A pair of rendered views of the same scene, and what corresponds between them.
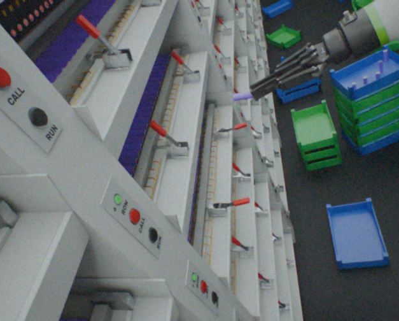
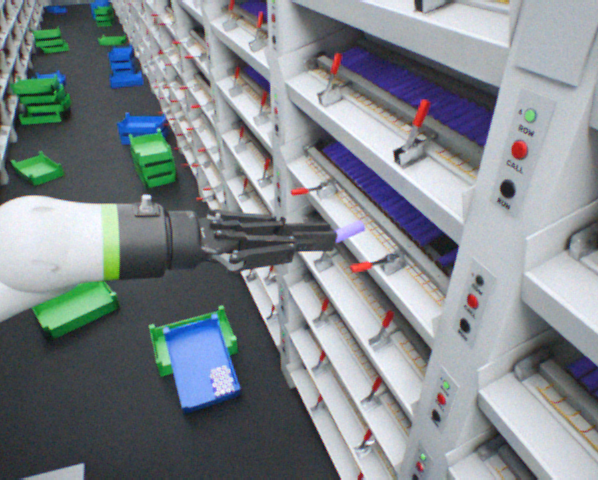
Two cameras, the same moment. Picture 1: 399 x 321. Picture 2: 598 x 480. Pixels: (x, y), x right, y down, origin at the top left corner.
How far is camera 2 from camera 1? 122 cm
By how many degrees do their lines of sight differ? 92
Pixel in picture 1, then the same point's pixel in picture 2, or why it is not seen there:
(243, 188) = (373, 330)
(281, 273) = (337, 407)
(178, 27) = not seen: hidden behind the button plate
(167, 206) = (306, 82)
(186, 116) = (359, 123)
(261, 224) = (363, 387)
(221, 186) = (341, 212)
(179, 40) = not seen: hidden behind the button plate
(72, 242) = not seen: outside the picture
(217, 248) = (308, 174)
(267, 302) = (314, 310)
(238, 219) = (353, 289)
